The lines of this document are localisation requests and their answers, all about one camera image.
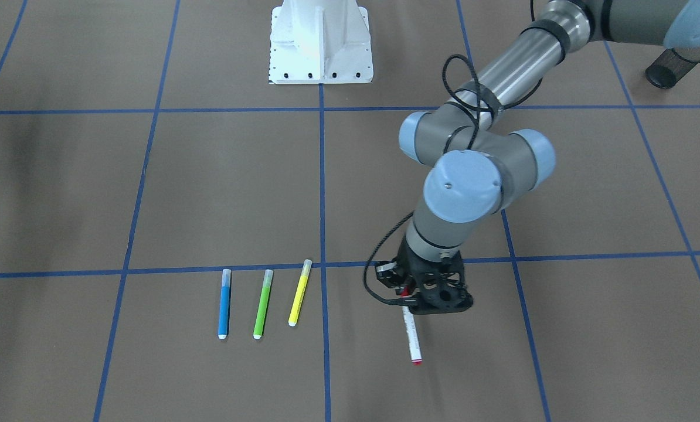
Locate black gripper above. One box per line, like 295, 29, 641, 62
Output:
376, 240, 474, 315

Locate red and white marker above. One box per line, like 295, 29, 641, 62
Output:
403, 305, 423, 366

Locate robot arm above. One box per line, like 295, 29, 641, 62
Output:
362, 1, 700, 315

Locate yellow marker pen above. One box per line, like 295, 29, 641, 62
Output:
287, 259, 313, 328

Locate green marker pen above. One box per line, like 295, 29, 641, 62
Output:
253, 269, 273, 340

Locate blue marker pen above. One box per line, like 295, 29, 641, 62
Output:
217, 268, 232, 340

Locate black mesh pen cup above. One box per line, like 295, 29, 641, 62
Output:
644, 46, 700, 89

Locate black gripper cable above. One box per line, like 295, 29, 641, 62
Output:
363, 54, 544, 308

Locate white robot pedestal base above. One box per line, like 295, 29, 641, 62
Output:
268, 1, 374, 85

